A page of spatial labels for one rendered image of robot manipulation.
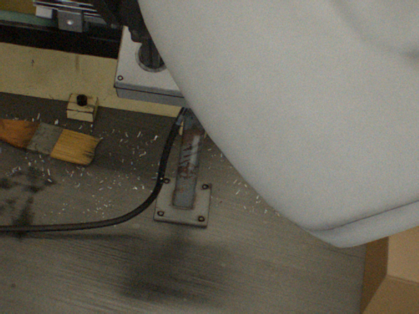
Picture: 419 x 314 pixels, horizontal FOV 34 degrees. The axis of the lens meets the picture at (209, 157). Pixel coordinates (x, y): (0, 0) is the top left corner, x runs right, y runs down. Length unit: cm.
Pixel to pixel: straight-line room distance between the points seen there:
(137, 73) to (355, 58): 45
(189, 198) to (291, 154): 62
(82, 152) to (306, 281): 34
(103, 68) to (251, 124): 70
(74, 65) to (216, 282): 35
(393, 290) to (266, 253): 17
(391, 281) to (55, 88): 53
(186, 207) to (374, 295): 26
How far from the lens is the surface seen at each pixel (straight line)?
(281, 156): 25
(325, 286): 86
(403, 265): 78
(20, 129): 96
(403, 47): 25
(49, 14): 90
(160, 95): 69
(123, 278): 83
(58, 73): 97
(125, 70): 68
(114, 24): 60
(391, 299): 81
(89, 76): 96
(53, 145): 94
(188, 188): 85
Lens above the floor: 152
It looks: 50 degrees down
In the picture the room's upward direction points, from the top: 10 degrees clockwise
